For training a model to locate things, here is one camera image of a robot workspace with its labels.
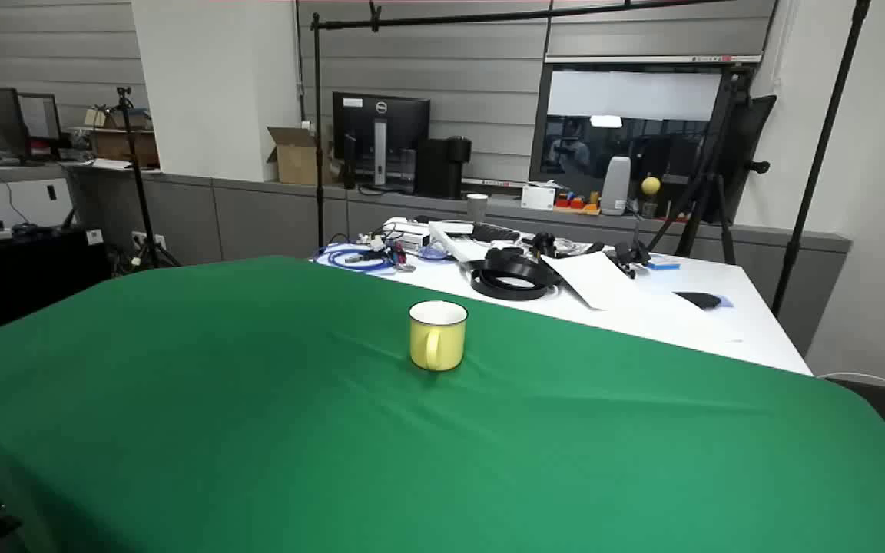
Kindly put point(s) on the yellow enamel cup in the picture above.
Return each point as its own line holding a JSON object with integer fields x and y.
{"x": 436, "y": 343}

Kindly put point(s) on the black speaker box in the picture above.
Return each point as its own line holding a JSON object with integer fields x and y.
{"x": 436, "y": 170}

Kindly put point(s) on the small white box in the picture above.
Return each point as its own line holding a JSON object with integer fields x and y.
{"x": 540, "y": 198}

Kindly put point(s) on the white paper sheet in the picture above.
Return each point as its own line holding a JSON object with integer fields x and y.
{"x": 593, "y": 277}

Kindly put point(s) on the black computer monitor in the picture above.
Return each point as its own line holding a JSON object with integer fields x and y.
{"x": 382, "y": 129}

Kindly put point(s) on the open cardboard box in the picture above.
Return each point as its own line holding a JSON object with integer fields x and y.
{"x": 297, "y": 158}

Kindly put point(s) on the white cylindrical container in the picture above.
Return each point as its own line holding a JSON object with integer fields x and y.
{"x": 615, "y": 186}

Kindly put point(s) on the grey partition counter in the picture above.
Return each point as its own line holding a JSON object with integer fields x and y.
{"x": 248, "y": 218}

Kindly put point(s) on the blue tape piece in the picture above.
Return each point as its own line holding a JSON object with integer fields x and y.
{"x": 664, "y": 265}

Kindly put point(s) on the yellow ball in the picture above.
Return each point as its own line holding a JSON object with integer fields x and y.
{"x": 654, "y": 186}

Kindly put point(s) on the white table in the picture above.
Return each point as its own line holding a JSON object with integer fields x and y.
{"x": 667, "y": 323}

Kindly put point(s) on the green tablecloth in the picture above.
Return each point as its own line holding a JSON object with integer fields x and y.
{"x": 259, "y": 433}

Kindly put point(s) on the dark framed window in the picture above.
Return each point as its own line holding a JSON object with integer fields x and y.
{"x": 631, "y": 103}

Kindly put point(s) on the small black flat object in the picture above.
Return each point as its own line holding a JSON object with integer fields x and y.
{"x": 701, "y": 298}

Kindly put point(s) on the black tripod with panel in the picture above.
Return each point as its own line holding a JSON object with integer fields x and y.
{"x": 713, "y": 173}

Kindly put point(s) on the thin black tripod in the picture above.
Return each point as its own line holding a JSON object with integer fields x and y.
{"x": 138, "y": 173}

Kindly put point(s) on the brown cardboard box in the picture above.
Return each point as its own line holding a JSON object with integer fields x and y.
{"x": 125, "y": 145}

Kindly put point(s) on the tall black light stand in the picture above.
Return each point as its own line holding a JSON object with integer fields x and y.
{"x": 816, "y": 165}

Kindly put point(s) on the black cabinet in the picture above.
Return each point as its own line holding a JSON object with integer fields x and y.
{"x": 24, "y": 277}

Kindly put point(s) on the dark monitor on desk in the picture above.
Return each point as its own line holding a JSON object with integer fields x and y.
{"x": 8, "y": 122}

